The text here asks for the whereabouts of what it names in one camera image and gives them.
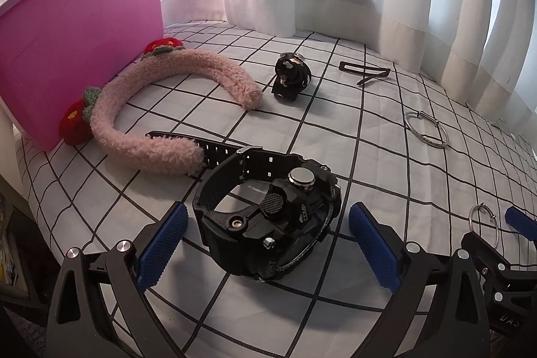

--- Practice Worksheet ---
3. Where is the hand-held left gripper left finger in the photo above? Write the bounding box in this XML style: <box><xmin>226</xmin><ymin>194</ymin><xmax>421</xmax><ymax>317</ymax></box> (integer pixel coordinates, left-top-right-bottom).
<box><xmin>46</xmin><ymin>202</ymin><xmax>189</xmax><ymax>358</ymax></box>

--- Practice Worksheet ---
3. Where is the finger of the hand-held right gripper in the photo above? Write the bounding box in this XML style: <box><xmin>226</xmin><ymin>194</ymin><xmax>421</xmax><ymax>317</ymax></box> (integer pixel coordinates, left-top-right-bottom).
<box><xmin>505</xmin><ymin>207</ymin><xmax>537</xmax><ymax>241</ymax></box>
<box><xmin>461</xmin><ymin>232</ymin><xmax>510</xmax><ymax>279</ymax></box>

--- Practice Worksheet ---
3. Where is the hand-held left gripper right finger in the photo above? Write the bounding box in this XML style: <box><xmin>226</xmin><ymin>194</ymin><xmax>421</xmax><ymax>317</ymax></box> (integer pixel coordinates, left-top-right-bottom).
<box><xmin>348</xmin><ymin>202</ymin><xmax>491</xmax><ymax>358</ymax></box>

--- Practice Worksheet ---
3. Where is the thin silver hoop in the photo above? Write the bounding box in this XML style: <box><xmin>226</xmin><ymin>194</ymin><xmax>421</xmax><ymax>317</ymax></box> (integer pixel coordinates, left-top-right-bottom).
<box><xmin>469</xmin><ymin>202</ymin><xmax>501</xmax><ymax>247</ymax></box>

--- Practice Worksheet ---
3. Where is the black chunky wristwatch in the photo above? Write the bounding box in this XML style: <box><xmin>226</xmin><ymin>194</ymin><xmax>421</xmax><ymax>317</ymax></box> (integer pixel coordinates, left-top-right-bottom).
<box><xmin>145</xmin><ymin>130</ymin><xmax>341</xmax><ymax>283</ymax></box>

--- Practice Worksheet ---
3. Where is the pink fuzzy strawberry headband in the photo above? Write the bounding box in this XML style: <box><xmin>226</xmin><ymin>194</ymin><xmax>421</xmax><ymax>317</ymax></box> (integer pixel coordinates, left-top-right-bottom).
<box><xmin>58</xmin><ymin>38</ymin><xmax>264</xmax><ymax>177</ymax></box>

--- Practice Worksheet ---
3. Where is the silver bangle with clasp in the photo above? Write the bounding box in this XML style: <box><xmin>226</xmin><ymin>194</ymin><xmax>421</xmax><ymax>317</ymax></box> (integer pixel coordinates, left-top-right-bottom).
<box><xmin>404</xmin><ymin>111</ymin><xmax>449</xmax><ymax>150</ymax></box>

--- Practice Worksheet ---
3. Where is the dark hollow hair clip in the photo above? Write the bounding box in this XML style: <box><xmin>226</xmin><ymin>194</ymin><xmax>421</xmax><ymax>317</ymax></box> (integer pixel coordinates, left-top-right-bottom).
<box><xmin>339</xmin><ymin>61</ymin><xmax>392</xmax><ymax>79</ymax></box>

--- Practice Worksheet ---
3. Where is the pink plastic basin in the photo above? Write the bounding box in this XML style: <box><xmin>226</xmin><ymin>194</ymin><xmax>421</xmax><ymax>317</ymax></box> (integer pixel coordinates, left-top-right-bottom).
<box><xmin>0</xmin><ymin>0</ymin><xmax>168</xmax><ymax>152</ymax></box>

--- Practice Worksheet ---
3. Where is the white black-grid tablecloth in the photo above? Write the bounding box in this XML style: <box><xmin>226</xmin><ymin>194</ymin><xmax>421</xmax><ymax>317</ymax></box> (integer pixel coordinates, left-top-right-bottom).
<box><xmin>14</xmin><ymin>20</ymin><xmax>537</xmax><ymax>358</ymax></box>

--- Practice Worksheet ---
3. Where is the dark furniture edge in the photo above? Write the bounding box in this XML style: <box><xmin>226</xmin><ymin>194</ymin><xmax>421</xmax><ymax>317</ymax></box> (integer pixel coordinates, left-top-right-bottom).
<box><xmin>0</xmin><ymin>173</ymin><xmax>49</xmax><ymax>312</ymax></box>

